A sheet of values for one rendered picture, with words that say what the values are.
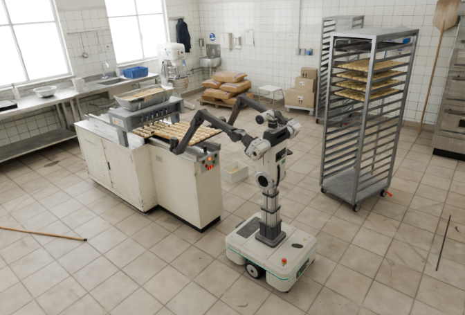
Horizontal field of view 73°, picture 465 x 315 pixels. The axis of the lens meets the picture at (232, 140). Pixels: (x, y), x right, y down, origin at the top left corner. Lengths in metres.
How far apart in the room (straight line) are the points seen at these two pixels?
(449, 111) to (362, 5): 2.31
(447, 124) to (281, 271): 3.30
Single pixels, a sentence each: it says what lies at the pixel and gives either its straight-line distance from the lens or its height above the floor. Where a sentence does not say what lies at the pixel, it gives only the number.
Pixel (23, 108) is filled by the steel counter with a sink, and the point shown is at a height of 0.88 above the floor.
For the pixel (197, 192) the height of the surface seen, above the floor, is 0.52.
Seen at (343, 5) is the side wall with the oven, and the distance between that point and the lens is 6.24.
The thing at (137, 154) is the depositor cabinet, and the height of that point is 0.77.
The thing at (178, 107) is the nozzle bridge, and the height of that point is 1.08.
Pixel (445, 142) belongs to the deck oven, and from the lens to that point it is 5.18.
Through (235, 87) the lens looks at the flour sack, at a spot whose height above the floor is 0.51.
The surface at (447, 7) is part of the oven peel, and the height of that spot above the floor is 1.90.
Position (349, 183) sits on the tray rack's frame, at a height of 0.15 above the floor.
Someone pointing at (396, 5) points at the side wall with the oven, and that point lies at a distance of 5.99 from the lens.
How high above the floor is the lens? 2.13
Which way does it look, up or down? 24 degrees down
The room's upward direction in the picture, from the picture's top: 3 degrees counter-clockwise
